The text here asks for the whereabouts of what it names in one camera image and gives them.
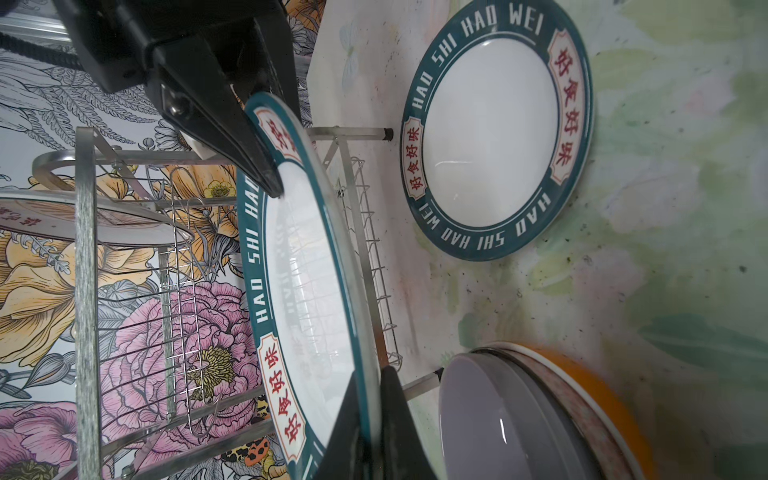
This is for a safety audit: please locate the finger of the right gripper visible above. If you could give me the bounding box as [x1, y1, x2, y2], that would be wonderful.
[146, 36, 284, 198]

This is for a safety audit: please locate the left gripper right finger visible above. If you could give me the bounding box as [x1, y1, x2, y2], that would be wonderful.
[380, 366, 437, 480]

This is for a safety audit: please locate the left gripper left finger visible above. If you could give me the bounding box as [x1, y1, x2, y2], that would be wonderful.
[313, 376, 366, 480]

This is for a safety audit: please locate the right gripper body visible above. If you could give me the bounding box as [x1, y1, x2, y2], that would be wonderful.
[54, 1, 300, 113]

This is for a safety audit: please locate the lavender bowl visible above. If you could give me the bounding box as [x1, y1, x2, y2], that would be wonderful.
[439, 353, 603, 479]

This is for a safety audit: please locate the dark rimmed white plate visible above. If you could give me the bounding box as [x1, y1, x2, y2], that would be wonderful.
[237, 93, 382, 479]

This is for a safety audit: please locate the pink patterned bowl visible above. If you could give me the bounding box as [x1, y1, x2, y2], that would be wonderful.
[479, 343, 644, 480]

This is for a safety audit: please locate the orange bowl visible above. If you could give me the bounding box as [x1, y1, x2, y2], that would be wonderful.
[515, 343, 658, 480]

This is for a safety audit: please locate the green rimmed white plate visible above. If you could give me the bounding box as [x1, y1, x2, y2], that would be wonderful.
[400, 1, 594, 262]

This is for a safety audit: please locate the pink patterned white plate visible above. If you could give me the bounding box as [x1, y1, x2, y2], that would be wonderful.
[1, 190, 194, 248]

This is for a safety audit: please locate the chrome two-tier dish rack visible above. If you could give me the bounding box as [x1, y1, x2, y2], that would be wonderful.
[31, 124, 445, 480]

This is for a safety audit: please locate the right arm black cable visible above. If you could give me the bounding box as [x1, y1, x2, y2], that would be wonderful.
[0, 29, 82, 73]

